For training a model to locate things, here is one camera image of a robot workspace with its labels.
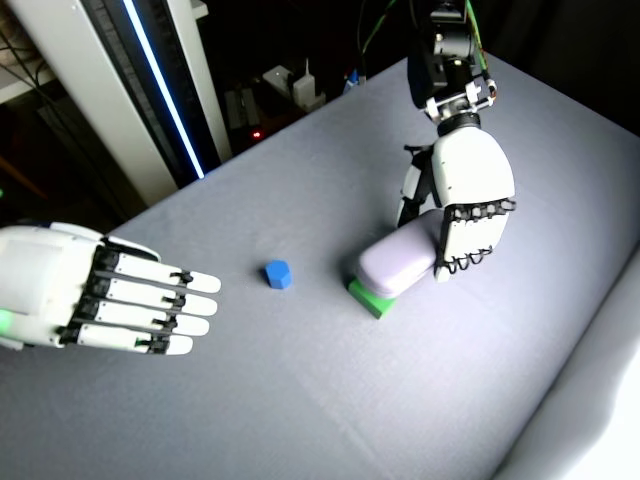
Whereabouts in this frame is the green cable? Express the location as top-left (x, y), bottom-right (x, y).
top-left (462, 0), bottom-right (496, 84)

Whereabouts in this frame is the black power strip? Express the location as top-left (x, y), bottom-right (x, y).
top-left (222, 87), bottom-right (262, 132)

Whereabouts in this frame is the blue block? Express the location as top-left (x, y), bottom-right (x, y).
top-left (263, 258), bottom-right (294, 291)

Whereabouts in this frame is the grey table cloth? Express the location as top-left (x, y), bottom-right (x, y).
top-left (0, 53), bottom-right (640, 480)

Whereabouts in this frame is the green block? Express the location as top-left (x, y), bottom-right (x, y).
top-left (346, 278), bottom-right (399, 320)

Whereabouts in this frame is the white power adapter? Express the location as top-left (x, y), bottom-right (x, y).
top-left (263, 64), bottom-right (297, 100)

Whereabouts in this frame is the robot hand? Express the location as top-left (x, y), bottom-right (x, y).
top-left (0, 221), bottom-right (223, 356)
top-left (396, 124), bottom-right (517, 284)

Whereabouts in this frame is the lavender oblong case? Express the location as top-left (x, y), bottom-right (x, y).
top-left (356, 208), bottom-right (444, 297)

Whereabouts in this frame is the white column with blue light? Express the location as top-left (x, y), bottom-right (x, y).
top-left (7, 0), bottom-right (234, 209)

